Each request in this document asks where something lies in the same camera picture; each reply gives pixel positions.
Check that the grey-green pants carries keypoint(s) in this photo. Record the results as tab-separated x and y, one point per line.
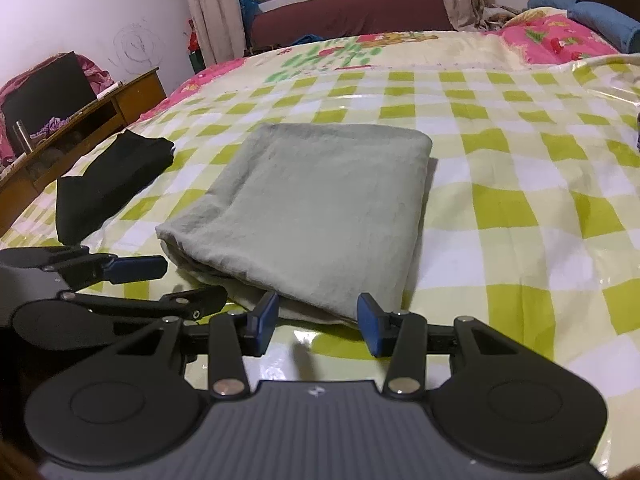
318	214

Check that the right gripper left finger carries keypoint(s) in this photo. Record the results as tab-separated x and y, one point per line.
226	339

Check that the wooden side desk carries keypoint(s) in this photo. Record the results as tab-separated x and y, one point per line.
25	180

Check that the black folded garment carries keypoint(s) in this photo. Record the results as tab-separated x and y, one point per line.
125	168

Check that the black monitor on desk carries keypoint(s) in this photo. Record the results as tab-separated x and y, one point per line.
58	89

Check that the beige left curtain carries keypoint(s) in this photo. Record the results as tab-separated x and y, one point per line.
220	30

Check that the blue pillow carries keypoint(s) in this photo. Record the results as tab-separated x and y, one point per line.
622	31

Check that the maroon sofa bench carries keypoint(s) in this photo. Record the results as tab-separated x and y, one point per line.
329	19

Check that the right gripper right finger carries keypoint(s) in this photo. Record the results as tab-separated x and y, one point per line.
407	339

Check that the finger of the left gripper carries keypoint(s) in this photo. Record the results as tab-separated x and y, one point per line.
122	270
189	305

